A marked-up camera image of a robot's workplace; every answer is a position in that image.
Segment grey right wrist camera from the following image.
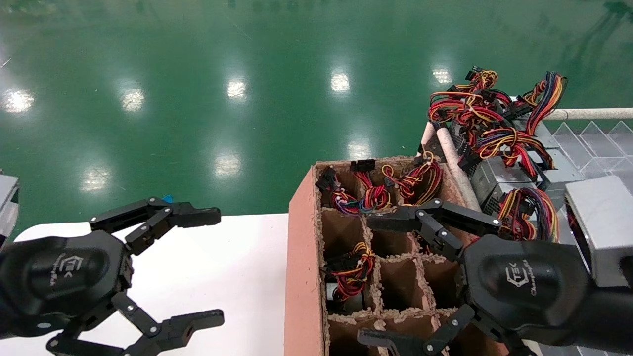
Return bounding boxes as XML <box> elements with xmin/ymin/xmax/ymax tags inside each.
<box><xmin>564</xmin><ymin>176</ymin><xmax>633</xmax><ymax>288</ymax></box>

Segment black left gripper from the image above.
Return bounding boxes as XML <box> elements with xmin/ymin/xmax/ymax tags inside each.
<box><xmin>0</xmin><ymin>197</ymin><xmax>225</xmax><ymax>356</ymax></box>

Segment grey power supply red-yellow harness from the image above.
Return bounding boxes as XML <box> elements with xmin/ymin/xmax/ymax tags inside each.
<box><xmin>324</xmin><ymin>241</ymin><xmax>377</xmax><ymax>314</ymax></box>

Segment power supplies with cable bundles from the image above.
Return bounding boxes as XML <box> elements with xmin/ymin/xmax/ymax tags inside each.
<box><xmin>428</xmin><ymin>66</ymin><xmax>512</xmax><ymax>130</ymax></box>

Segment grey power supply blue-orange harness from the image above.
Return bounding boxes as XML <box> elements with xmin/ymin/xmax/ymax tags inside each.
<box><xmin>512</xmin><ymin>72</ymin><xmax>568</xmax><ymax>149</ymax></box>

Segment power supply pink-purple harness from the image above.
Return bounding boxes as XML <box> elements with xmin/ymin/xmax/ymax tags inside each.
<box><xmin>316</xmin><ymin>166</ymin><xmax>364</xmax><ymax>217</ymax></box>

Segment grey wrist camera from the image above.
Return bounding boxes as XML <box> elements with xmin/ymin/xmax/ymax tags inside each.
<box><xmin>0</xmin><ymin>173</ymin><xmax>20</xmax><ymax>244</ymax></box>
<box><xmin>564</xmin><ymin>176</ymin><xmax>633</xmax><ymax>288</ymax></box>

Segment beige rack pipe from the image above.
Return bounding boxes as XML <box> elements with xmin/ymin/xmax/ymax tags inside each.
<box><xmin>544</xmin><ymin>108</ymin><xmax>633</xmax><ymax>121</ymax></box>
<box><xmin>435</xmin><ymin>126</ymin><xmax>483</xmax><ymax>213</ymax></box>
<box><xmin>418</xmin><ymin>121</ymin><xmax>437</xmax><ymax>156</ymax></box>

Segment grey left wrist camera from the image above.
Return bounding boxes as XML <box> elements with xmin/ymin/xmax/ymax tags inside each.
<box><xmin>0</xmin><ymin>173</ymin><xmax>20</xmax><ymax>244</ymax></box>

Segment brown cardboard divider box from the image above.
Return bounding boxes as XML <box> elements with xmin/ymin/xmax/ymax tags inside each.
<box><xmin>284</xmin><ymin>156</ymin><xmax>540</xmax><ymax>356</ymax></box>

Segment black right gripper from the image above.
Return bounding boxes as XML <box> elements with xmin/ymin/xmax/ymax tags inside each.
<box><xmin>357</xmin><ymin>198</ymin><xmax>594</xmax><ymax>356</ymax></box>

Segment power supply red harness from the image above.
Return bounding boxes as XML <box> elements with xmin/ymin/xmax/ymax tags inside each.
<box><xmin>350</xmin><ymin>158</ymin><xmax>394</xmax><ymax>214</ymax></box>

